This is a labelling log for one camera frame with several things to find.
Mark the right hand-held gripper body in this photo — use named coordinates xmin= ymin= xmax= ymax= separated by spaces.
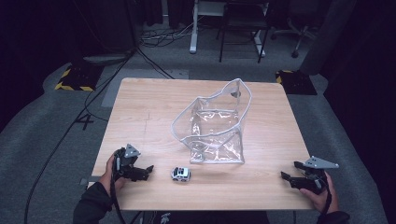
xmin=298 ymin=155 xmax=340 ymax=196

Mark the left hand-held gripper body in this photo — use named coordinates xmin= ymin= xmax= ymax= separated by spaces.
xmin=113 ymin=143 xmax=142 ymax=181

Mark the white toy car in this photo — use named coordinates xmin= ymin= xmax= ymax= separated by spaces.
xmin=170 ymin=166 xmax=191 ymax=183

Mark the clear plastic zipper bag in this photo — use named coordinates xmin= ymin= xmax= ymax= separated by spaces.
xmin=170 ymin=77 xmax=253 ymax=165

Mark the person's right hand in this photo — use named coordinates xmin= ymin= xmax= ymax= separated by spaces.
xmin=300 ymin=171 xmax=340 ymax=215

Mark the person's left hand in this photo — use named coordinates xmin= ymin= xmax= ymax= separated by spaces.
xmin=98 ymin=153 xmax=128 ymax=198

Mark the person's dark torso clothing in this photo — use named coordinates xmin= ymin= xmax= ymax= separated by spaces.
xmin=136 ymin=210 xmax=271 ymax=224

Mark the black yellow striped stand base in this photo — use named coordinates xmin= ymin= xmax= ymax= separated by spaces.
xmin=275 ymin=69 xmax=318 ymax=96
xmin=54 ymin=63 xmax=105 ymax=92

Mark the grey curtain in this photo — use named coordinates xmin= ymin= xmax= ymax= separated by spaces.
xmin=299 ymin=0 xmax=358 ymax=77

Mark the office swivel chair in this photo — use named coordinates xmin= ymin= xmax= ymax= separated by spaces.
xmin=270 ymin=0 xmax=325 ymax=60

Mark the black metal chair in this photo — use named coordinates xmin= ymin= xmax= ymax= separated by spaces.
xmin=216 ymin=0 xmax=271 ymax=64

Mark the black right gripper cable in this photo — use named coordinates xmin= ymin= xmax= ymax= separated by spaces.
xmin=318 ymin=181 xmax=332 ymax=217

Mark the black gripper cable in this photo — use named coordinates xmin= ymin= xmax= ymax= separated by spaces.
xmin=318 ymin=181 xmax=332 ymax=217
xmin=109 ymin=154 xmax=128 ymax=224

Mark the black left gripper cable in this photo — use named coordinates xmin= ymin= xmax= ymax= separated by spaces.
xmin=109 ymin=154 xmax=128 ymax=224

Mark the long black floor cable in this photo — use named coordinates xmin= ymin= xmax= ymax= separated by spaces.
xmin=23 ymin=46 xmax=138 ymax=224

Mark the bundle of floor cables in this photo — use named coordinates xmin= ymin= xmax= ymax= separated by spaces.
xmin=139 ymin=18 xmax=200 ymax=49

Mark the white desk frame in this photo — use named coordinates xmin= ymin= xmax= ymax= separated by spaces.
xmin=189 ymin=0 xmax=267 ymax=59

